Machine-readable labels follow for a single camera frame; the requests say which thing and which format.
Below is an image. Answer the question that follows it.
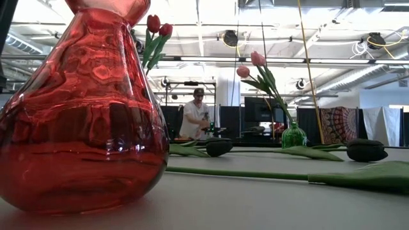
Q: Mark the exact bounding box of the red artificial tulip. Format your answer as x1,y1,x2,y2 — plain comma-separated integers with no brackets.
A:
142,14,162,70
145,22,174,76

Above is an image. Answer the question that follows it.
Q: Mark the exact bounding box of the background black gantry frame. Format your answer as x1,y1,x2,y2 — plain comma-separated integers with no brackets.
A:
164,81,217,128

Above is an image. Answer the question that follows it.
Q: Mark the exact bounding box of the pink artificial tulip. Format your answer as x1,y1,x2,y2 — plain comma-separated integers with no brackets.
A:
250,50,293,125
235,65,293,125

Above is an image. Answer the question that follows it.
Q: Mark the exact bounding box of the black partition panel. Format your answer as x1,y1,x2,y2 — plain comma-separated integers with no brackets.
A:
219,105,241,140
297,107,321,144

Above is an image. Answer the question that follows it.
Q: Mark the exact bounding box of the white hanging cloth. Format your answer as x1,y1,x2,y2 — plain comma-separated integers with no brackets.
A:
362,107,404,148

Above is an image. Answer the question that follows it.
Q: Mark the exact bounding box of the green glass vase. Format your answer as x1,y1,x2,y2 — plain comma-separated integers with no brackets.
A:
281,122,307,150

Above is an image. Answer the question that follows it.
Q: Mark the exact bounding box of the grey table mat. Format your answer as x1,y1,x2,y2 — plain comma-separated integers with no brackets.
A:
0,146,409,230

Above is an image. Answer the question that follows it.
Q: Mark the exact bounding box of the red glass vase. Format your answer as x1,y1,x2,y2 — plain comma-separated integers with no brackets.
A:
0,0,170,215

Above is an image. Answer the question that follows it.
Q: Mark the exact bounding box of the black artificial tulip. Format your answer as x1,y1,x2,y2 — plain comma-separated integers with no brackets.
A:
169,137,234,158
191,138,389,163
165,160,409,196

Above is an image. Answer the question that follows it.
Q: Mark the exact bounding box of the black computer monitor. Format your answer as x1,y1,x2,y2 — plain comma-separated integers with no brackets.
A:
244,96,287,123

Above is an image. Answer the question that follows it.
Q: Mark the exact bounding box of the patterned tapestry cloth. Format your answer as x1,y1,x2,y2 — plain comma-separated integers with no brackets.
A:
320,107,358,145

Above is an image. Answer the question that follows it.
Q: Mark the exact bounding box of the person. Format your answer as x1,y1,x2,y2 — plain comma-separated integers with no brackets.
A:
178,88,212,141

